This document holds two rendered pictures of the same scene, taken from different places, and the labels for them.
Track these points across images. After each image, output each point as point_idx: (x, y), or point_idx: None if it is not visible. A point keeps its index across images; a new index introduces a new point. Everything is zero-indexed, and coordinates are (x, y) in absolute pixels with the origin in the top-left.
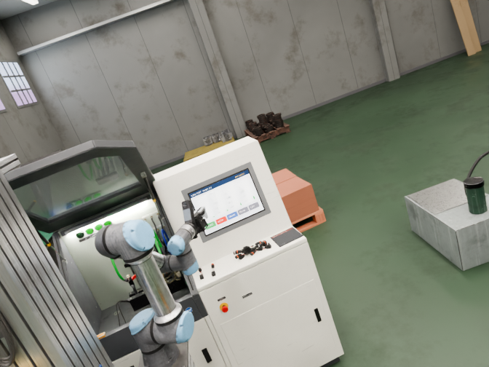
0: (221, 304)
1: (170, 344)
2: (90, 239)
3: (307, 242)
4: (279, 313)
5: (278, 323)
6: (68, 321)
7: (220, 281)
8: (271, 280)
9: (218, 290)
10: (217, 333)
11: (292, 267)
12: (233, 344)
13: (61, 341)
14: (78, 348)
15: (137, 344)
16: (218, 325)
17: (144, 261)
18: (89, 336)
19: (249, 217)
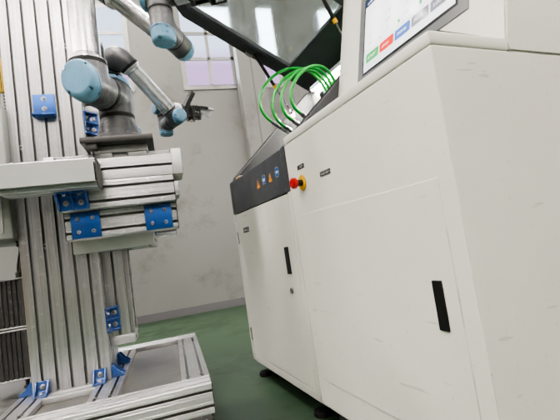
0: (299, 176)
1: (113, 122)
2: None
3: (431, 45)
4: (363, 242)
5: (362, 267)
6: (41, 39)
7: (300, 132)
8: (357, 152)
9: (298, 147)
10: (297, 230)
11: (392, 125)
12: (308, 264)
13: (13, 41)
14: (34, 62)
15: (250, 201)
16: (297, 216)
17: None
18: (63, 68)
19: (426, 29)
